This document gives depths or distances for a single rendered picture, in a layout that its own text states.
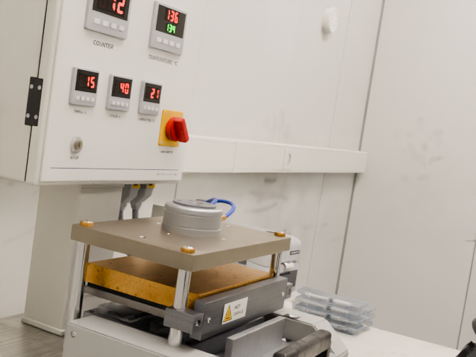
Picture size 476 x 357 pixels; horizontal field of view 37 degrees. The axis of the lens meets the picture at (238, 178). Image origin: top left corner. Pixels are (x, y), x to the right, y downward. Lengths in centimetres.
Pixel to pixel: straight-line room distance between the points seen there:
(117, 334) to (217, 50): 130
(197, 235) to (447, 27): 261
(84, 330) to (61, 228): 21
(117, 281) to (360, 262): 262
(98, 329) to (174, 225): 17
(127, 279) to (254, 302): 17
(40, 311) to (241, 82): 129
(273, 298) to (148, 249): 23
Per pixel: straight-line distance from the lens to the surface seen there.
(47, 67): 89
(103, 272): 91
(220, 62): 205
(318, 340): 92
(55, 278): 104
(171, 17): 106
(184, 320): 81
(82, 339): 87
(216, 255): 84
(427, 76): 338
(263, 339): 93
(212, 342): 90
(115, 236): 85
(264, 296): 96
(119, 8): 97
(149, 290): 87
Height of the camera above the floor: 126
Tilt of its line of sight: 5 degrees down
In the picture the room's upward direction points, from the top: 8 degrees clockwise
